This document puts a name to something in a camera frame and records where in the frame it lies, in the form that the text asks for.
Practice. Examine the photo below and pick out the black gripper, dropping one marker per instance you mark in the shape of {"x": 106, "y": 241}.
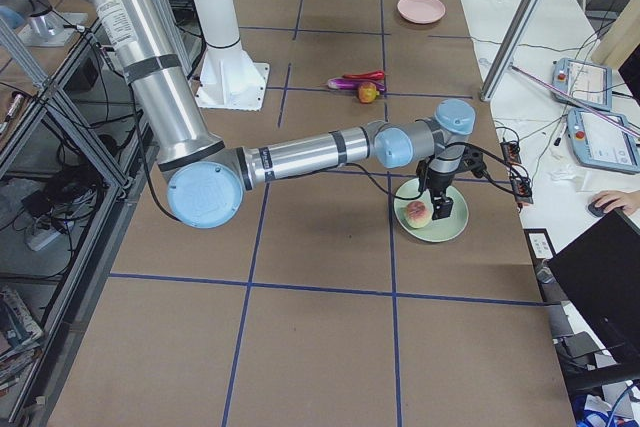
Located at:
{"x": 440, "y": 185}

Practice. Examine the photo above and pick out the peach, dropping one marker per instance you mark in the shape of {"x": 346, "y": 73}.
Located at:
{"x": 417, "y": 214}

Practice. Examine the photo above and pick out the red yellow pomegranate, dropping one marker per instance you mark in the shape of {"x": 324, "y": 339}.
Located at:
{"x": 367, "y": 92}

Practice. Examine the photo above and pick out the purple eggplant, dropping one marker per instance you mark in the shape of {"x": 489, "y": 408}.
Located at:
{"x": 346, "y": 84}

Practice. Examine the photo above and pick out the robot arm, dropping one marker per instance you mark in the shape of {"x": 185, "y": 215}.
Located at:
{"x": 207, "y": 180}

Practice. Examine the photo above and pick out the green plate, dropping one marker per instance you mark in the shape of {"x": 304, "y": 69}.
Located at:
{"x": 434, "y": 231}

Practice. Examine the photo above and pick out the red chili pepper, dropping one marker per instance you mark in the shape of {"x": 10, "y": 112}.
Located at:
{"x": 377, "y": 75}

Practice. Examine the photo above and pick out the computer mouse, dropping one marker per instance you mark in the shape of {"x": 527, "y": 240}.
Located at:
{"x": 596, "y": 211}

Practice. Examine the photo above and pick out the lower teach pendant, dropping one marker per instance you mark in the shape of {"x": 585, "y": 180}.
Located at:
{"x": 602, "y": 141}

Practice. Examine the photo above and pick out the teach pendant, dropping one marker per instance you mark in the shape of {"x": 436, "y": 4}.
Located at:
{"x": 602, "y": 141}
{"x": 591, "y": 83}

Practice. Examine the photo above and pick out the black laptop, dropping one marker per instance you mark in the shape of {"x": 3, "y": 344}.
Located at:
{"x": 599, "y": 273}

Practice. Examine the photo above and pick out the seated person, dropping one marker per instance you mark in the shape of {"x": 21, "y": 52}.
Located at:
{"x": 610, "y": 200}

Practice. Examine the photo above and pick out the upper teach pendant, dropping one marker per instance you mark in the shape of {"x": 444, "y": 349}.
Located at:
{"x": 591, "y": 83}

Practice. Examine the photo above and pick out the reach grabber tool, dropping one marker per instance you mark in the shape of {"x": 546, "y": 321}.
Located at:
{"x": 634, "y": 134}

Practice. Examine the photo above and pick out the pink plate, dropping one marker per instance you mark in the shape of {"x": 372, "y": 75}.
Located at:
{"x": 421, "y": 11}

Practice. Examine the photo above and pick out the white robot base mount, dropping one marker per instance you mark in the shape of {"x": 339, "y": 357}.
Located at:
{"x": 230, "y": 79}

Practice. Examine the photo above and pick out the aluminium frame post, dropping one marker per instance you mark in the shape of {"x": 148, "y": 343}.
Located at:
{"x": 517, "y": 22}

